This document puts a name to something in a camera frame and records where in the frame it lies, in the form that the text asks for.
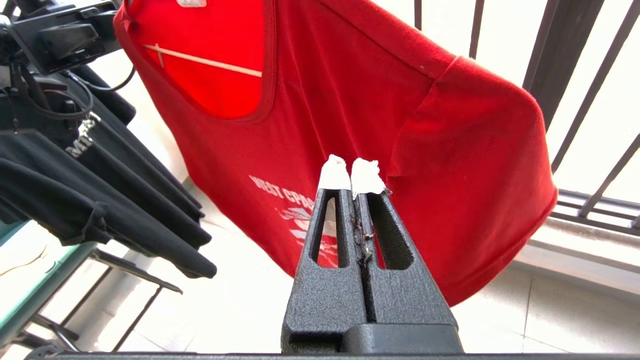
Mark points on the red t-shirt with white print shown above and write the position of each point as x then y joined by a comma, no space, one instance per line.
350,100

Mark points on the dark metal balcony railing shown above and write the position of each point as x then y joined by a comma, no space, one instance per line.
565,55

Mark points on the black metal rack frame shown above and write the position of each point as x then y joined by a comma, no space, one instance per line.
135,272

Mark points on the black t-shirt with white print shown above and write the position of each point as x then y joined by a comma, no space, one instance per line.
125,150

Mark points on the plain black t-shirt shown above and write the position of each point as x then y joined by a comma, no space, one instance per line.
125,235

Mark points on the teal table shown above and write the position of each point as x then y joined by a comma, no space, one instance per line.
45,285

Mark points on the wooden clothes hanger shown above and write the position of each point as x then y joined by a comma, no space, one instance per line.
210,62

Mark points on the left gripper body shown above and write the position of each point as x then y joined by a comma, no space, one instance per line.
70,40

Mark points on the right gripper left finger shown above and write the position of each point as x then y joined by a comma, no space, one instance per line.
325,300

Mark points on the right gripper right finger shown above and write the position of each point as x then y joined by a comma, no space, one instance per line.
405,300

